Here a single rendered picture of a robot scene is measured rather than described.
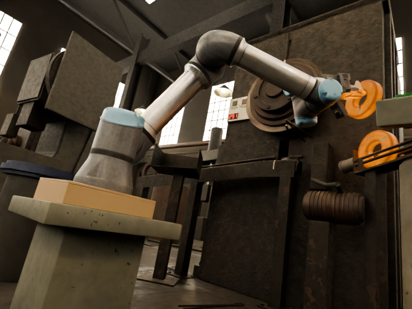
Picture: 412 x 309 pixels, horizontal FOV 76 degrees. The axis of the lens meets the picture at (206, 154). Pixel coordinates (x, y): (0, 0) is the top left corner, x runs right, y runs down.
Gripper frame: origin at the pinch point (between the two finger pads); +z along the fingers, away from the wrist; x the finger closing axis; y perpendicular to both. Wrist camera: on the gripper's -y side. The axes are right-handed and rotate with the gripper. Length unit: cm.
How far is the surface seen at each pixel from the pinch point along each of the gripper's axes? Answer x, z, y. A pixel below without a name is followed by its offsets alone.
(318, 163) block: 26.6, -4.7, -23.4
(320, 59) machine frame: 42, 22, 43
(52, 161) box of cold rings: 226, -167, 18
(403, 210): -35, -37, -44
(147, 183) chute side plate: 130, -78, -19
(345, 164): 13.0, -2.2, -26.4
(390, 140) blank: -7.3, 0.3, -21.0
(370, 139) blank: 1.7, 1.0, -18.2
